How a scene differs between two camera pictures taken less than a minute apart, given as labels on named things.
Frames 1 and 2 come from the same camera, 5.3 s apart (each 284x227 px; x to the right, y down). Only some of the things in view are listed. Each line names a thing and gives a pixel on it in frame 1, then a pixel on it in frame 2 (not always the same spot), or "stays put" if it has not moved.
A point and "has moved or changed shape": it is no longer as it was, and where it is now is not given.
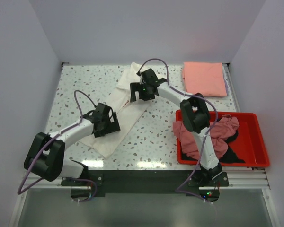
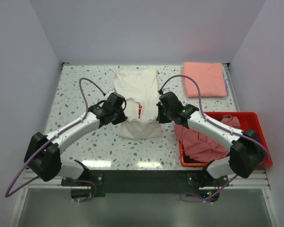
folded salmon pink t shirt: x=207 y=79 stays put
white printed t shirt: x=128 y=114 has moved or changed shape
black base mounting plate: x=206 y=186 stays put
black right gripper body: x=144 y=93 → x=164 y=115
